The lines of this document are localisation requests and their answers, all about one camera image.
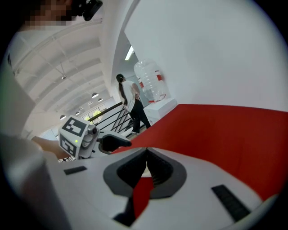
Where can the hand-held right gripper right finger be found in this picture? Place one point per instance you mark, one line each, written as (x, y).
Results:
(191, 202)

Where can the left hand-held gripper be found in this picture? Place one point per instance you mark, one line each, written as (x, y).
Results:
(72, 134)

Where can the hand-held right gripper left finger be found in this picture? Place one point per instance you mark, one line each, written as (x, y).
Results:
(90, 191)

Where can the person's left forearm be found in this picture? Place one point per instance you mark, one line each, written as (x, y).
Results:
(49, 146)

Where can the large window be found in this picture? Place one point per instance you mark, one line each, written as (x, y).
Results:
(94, 114)

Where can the black metal railing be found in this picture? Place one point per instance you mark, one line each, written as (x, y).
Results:
(112, 108)

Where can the white water dispenser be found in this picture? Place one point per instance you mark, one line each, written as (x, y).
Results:
(162, 110)

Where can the clear water bottle red label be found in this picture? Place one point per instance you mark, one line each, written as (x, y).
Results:
(150, 78)

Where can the ceiling strip light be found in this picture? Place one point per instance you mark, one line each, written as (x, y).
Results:
(129, 53)

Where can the person's white shirt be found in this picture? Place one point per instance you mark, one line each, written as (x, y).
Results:
(18, 107)

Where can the person's face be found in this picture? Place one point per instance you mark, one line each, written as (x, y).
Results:
(47, 12)

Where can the black head-worn camera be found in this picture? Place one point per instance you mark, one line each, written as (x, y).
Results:
(90, 9)

